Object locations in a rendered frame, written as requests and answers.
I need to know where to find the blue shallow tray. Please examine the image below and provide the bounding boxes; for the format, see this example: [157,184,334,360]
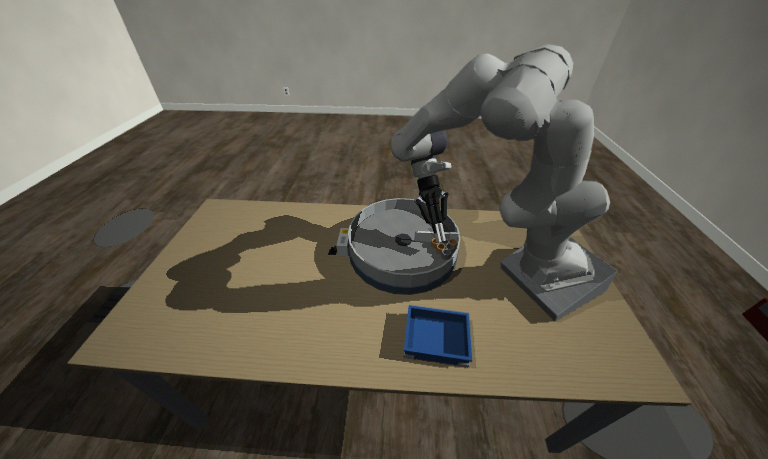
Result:
[403,305,472,368]

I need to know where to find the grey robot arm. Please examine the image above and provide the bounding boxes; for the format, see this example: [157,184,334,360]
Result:
[391,44,610,292]

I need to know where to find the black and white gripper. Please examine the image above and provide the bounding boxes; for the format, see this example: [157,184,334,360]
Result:
[414,175,449,242]

